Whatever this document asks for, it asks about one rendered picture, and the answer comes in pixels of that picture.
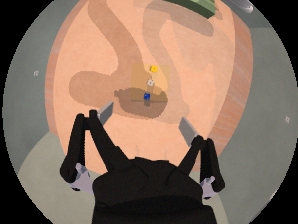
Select blue die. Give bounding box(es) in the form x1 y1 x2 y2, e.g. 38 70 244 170
144 93 150 100

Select yellow die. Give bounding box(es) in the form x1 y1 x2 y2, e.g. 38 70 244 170
151 66 158 72

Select tan square mat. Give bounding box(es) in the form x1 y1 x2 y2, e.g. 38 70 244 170
131 63 171 102

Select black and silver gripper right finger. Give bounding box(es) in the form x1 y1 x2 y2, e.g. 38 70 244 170
165 116 225 200

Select grey die with black pips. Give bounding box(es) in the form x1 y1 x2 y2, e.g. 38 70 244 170
147 79 154 86

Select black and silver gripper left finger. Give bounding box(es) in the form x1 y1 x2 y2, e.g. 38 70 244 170
59 101 148 194

